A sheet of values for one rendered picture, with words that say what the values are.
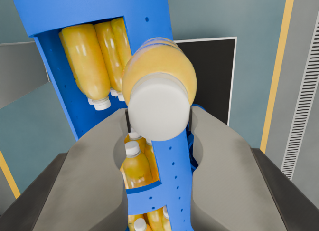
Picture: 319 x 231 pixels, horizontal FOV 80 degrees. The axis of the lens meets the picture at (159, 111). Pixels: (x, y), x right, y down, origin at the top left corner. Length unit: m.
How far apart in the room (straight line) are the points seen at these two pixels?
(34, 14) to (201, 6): 1.36
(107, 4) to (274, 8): 1.62
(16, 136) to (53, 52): 1.61
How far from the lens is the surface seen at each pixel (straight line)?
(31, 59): 1.58
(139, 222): 0.75
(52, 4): 0.35
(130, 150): 0.47
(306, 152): 2.59
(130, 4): 0.34
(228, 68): 1.57
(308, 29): 2.04
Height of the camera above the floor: 1.55
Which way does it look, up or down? 67 degrees down
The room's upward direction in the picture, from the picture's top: 167 degrees clockwise
